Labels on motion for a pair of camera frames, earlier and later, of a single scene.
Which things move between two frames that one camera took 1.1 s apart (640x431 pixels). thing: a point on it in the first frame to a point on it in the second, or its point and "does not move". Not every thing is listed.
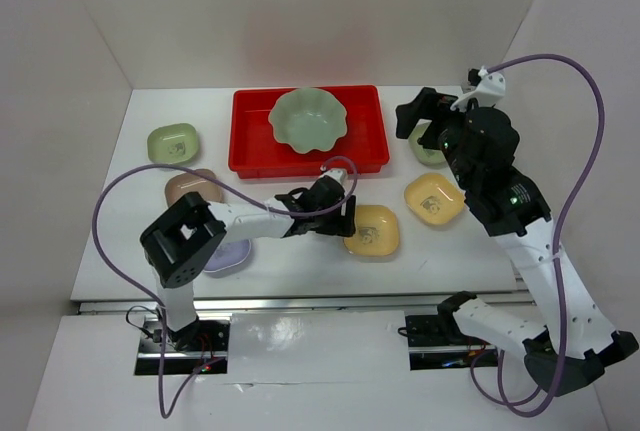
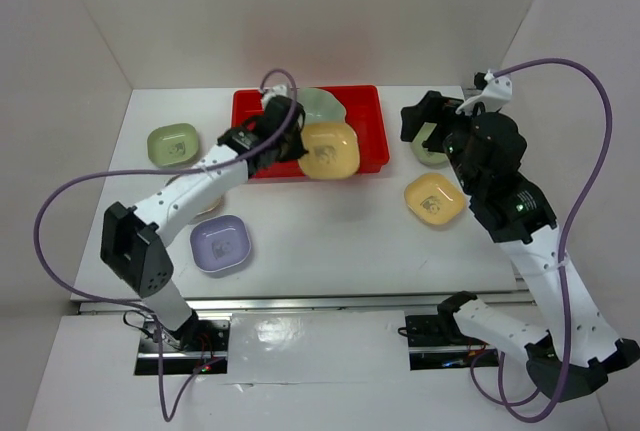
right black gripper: [428, 105] does not move
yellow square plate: [376, 234] to [332, 151]
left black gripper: [341, 225] to [298, 150]
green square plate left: [172, 143] does not move
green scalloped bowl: [308, 119] does not move
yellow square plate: [434, 198] does not move
